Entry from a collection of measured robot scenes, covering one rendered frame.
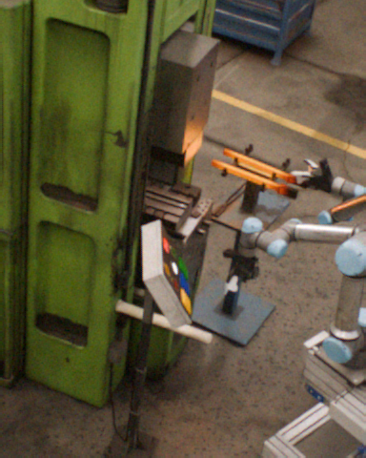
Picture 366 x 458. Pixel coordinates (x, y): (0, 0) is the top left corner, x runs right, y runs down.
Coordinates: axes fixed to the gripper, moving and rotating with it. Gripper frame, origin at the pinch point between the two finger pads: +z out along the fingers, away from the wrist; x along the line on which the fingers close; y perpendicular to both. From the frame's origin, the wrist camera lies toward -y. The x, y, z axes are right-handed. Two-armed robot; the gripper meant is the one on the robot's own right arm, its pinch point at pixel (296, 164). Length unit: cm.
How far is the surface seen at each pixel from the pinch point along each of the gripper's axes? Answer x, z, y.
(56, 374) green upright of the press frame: -104, 60, 95
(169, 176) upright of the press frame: -35, 50, 10
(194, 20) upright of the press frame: -35, 47, -70
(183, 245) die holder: -69, 20, 17
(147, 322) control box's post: -112, 11, 27
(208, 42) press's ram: -48, 33, -70
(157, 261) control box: -119, 6, -12
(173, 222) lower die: -67, 27, 9
